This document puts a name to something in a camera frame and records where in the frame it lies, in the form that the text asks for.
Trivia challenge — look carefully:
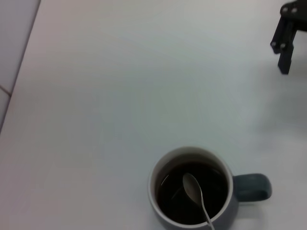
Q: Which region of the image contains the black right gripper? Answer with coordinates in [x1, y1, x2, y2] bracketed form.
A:
[270, 0, 307, 75]

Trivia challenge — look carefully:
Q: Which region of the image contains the grey ceramic mug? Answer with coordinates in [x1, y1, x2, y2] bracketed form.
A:
[147, 146, 273, 230]

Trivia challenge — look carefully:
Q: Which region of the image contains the pink handled metal spoon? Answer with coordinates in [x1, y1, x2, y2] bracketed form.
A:
[182, 172, 216, 230]

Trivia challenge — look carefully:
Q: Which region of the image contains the dark coffee liquid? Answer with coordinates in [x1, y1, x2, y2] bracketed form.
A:
[155, 161, 228, 226]

